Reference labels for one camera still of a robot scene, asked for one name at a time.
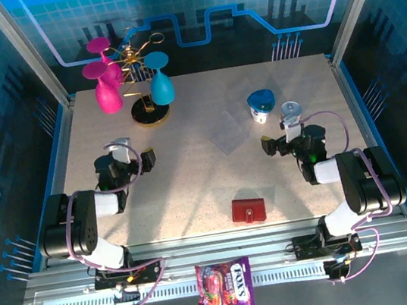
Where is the aluminium side rail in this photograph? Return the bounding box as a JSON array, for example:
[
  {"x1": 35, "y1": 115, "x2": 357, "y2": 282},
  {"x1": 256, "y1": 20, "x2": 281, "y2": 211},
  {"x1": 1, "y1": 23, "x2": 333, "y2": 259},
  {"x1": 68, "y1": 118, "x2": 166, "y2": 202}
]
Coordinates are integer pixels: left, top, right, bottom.
[
  {"x1": 21, "y1": 94, "x2": 102, "y2": 269},
  {"x1": 325, "y1": 45, "x2": 407, "y2": 223}
]

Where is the teal wine glass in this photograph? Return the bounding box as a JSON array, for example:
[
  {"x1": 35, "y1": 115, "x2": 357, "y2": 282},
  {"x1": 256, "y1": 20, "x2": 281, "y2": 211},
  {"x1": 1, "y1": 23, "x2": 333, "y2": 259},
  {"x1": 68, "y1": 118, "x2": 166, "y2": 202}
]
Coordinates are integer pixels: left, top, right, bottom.
[{"x1": 142, "y1": 49, "x2": 177, "y2": 108}]

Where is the pink wine glass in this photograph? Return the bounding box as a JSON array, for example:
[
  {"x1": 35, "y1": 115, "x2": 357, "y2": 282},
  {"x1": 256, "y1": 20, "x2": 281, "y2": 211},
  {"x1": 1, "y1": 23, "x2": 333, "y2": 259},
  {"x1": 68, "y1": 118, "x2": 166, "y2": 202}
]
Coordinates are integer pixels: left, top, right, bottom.
[
  {"x1": 85, "y1": 34, "x2": 127, "y2": 93},
  {"x1": 80, "y1": 58, "x2": 125, "y2": 118}
]

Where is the white cup blue lid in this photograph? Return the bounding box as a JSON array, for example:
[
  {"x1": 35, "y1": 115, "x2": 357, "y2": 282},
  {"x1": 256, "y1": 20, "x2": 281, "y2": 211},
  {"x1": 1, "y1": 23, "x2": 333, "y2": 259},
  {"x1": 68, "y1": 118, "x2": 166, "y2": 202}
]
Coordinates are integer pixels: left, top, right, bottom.
[{"x1": 246, "y1": 86, "x2": 279, "y2": 126}]

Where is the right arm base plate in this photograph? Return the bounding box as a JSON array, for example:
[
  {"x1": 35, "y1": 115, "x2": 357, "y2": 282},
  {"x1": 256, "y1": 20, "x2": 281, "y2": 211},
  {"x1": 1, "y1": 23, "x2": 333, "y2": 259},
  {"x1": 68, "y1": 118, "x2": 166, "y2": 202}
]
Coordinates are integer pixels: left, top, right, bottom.
[{"x1": 290, "y1": 227, "x2": 364, "y2": 263}]

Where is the black connector box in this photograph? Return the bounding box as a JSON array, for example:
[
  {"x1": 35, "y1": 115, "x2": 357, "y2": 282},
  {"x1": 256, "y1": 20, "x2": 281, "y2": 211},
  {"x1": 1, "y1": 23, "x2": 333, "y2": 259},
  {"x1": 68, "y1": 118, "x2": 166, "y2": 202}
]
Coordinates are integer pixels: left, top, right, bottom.
[
  {"x1": 111, "y1": 284, "x2": 142, "y2": 305},
  {"x1": 322, "y1": 256, "x2": 355, "y2": 283}
]

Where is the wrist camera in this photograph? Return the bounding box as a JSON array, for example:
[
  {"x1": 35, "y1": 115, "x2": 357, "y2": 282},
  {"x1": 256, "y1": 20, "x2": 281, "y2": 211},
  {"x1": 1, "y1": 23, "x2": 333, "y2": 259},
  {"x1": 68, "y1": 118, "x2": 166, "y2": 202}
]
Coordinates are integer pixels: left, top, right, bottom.
[
  {"x1": 103, "y1": 136, "x2": 136, "y2": 168},
  {"x1": 278, "y1": 112, "x2": 306, "y2": 144}
]

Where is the small pull-tab tin can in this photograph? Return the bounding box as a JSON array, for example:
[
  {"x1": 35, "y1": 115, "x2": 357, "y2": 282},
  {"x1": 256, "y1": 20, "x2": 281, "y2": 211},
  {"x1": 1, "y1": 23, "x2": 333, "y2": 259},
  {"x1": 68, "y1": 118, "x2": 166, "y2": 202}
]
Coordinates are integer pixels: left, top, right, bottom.
[{"x1": 280, "y1": 99, "x2": 304, "y2": 119}]

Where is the red leather card holder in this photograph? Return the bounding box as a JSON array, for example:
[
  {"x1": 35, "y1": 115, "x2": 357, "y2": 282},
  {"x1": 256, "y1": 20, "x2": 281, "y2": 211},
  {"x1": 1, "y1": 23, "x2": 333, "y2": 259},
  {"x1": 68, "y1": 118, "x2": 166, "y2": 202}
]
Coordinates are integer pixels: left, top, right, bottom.
[{"x1": 229, "y1": 196, "x2": 268, "y2": 227}]

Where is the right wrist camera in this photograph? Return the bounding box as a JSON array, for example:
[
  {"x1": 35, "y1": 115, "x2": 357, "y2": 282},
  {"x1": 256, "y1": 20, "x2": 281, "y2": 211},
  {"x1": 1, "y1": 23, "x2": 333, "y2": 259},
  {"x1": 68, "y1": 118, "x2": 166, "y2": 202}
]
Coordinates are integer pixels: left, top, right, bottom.
[{"x1": 278, "y1": 112, "x2": 306, "y2": 144}]

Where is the aluminium cross beam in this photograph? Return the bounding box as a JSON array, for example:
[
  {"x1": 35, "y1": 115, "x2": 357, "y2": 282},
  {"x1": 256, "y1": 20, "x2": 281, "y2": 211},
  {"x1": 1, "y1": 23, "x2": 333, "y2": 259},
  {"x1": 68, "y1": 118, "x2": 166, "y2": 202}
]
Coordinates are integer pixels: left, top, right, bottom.
[{"x1": 20, "y1": 203, "x2": 407, "y2": 305}]

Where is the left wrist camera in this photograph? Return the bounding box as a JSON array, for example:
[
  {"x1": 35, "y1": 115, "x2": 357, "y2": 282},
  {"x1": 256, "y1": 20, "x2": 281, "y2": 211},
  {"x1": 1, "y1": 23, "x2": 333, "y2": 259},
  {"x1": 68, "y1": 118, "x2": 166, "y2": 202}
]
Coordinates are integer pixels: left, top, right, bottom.
[{"x1": 103, "y1": 136, "x2": 136, "y2": 168}]

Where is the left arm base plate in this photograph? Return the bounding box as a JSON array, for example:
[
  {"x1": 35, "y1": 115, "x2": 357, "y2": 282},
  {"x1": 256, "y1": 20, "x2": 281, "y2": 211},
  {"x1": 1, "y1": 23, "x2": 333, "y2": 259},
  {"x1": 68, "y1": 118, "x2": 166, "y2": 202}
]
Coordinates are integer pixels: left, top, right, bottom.
[{"x1": 91, "y1": 256, "x2": 166, "y2": 292}]

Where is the clear acrylic card stand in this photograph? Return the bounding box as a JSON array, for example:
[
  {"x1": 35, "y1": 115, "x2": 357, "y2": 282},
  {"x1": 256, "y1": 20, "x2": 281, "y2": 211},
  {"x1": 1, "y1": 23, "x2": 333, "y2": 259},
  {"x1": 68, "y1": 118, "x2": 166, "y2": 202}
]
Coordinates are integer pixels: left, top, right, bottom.
[{"x1": 205, "y1": 107, "x2": 251, "y2": 158}]

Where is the Fox's candy bag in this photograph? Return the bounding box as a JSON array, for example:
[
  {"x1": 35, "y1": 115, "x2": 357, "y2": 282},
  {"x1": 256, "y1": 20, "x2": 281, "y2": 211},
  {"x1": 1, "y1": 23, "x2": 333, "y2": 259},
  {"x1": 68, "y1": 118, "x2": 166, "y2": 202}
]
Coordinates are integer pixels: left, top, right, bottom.
[{"x1": 191, "y1": 256, "x2": 257, "y2": 305}]

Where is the aluminium frame post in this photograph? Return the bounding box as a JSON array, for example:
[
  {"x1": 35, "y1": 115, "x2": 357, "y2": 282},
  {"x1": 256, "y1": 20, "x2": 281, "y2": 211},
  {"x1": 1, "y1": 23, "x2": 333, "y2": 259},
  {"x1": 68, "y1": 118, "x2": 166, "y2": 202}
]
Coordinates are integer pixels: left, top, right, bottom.
[
  {"x1": 0, "y1": 0, "x2": 77, "y2": 117},
  {"x1": 320, "y1": 0, "x2": 407, "y2": 68}
]

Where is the gold glass rack stand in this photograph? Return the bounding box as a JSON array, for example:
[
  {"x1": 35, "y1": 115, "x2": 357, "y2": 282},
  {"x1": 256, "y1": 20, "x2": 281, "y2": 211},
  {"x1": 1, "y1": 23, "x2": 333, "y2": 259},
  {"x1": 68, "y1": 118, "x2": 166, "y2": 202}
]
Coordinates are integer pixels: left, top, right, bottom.
[{"x1": 102, "y1": 22, "x2": 178, "y2": 132}]

